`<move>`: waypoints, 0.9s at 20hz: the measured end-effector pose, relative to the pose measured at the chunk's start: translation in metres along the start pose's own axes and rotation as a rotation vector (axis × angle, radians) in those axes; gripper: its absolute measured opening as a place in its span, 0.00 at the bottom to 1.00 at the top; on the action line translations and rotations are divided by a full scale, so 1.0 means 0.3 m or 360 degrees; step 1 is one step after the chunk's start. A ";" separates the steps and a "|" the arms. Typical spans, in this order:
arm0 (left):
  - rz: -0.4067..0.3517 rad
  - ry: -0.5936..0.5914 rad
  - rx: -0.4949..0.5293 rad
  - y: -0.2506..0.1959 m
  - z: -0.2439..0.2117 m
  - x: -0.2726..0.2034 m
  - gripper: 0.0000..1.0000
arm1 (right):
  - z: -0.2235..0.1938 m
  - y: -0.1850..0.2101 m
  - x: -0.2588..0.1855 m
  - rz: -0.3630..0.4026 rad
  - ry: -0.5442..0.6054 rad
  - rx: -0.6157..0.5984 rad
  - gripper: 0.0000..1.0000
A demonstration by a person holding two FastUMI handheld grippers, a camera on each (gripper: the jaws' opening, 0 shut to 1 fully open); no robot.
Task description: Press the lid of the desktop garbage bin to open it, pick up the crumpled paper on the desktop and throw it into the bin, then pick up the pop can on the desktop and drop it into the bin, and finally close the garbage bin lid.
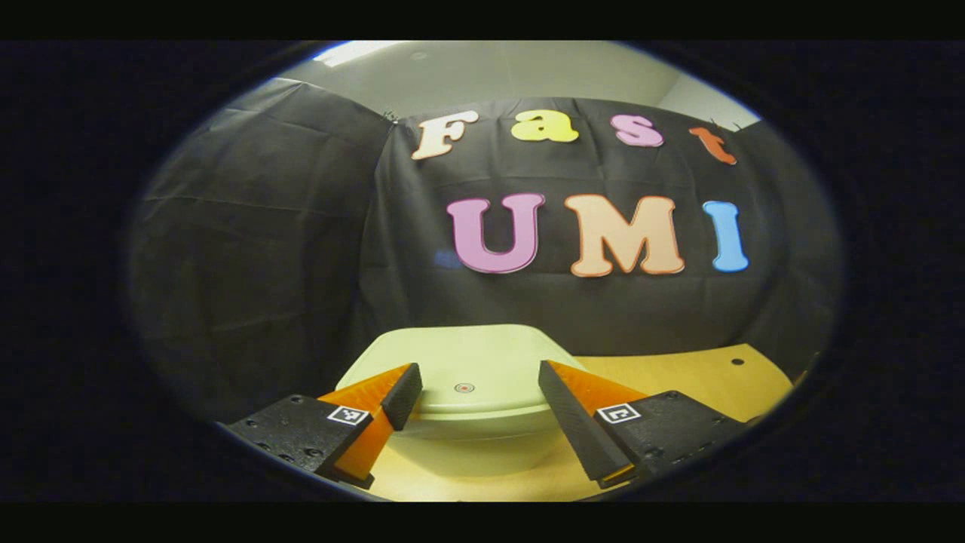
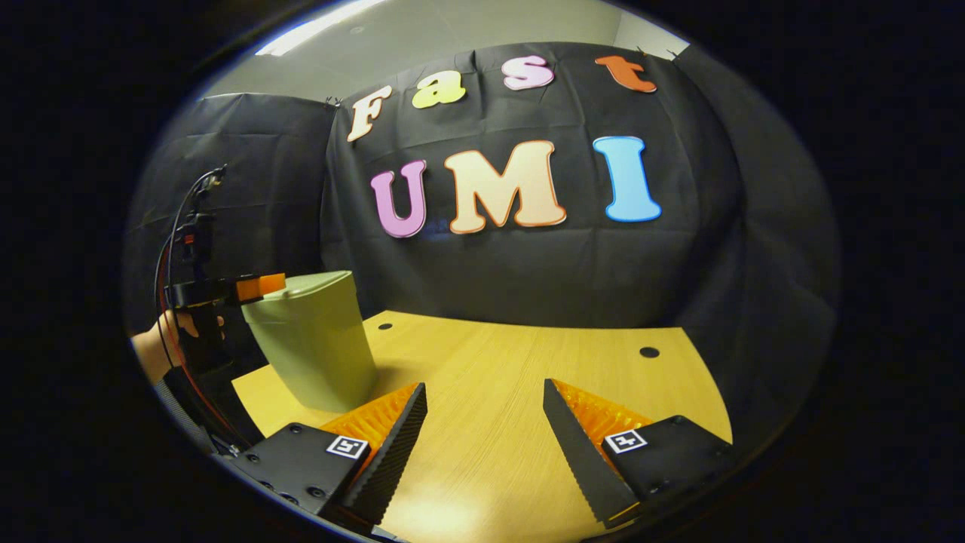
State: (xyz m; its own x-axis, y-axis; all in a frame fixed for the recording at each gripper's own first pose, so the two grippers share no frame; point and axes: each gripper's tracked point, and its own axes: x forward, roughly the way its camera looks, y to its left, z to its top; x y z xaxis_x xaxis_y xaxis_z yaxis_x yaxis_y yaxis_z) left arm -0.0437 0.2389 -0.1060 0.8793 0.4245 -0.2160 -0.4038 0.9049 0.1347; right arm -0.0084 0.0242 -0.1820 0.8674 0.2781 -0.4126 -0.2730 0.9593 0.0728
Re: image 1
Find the black backdrop cloth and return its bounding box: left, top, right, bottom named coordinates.
left=128, top=78, right=841, bottom=423

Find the ceiling light panel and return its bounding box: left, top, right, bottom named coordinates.
left=313, top=41, right=400, bottom=67

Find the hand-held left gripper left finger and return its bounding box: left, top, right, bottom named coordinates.
left=219, top=363, right=423, bottom=489

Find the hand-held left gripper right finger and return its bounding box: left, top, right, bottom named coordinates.
left=538, top=360, right=747, bottom=487

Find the green desktop garbage bin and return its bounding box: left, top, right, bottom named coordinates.
left=335, top=324, right=596, bottom=477

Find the wooden desktop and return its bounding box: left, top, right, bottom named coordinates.
left=354, top=343, right=796, bottom=502

